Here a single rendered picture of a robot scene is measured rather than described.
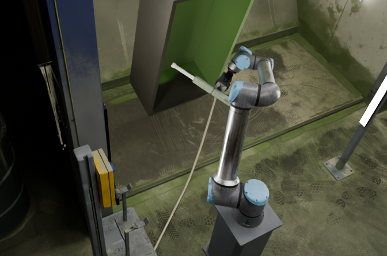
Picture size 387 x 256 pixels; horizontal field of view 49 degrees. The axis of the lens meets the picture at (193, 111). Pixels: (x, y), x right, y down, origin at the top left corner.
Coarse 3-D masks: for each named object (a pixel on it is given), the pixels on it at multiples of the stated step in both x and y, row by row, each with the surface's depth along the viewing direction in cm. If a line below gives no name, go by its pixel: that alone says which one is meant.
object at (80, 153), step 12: (84, 156) 153; (84, 168) 155; (84, 180) 160; (96, 180) 165; (84, 192) 166; (96, 192) 170; (84, 204) 178; (96, 204) 177; (96, 216) 186; (96, 228) 192; (96, 240) 199; (96, 252) 208
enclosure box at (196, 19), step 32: (160, 0) 237; (192, 0) 291; (224, 0) 291; (160, 32) 252; (192, 32) 324; (224, 32) 304; (160, 64) 270; (192, 64) 358; (224, 64) 315; (160, 96) 335; (192, 96) 341
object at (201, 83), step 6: (174, 66) 285; (186, 72) 286; (192, 78) 287; (198, 78) 286; (198, 84) 287; (204, 84) 286; (210, 90) 287; (216, 90) 287; (216, 96) 288; (222, 96) 288; (228, 96) 291; (228, 102) 287
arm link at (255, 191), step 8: (240, 184) 239; (248, 184) 237; (256, 184) 238; (264, 184) 239; (240, 192) 236; (248, 192) 234; (256, 192) 235; (264, 192) 235; (240, 200) 235; (248, 200) 233; (256, 200) 232; (264, 200) 233; (240, 208) 239; (248, 208) 237; (256, 208) 236
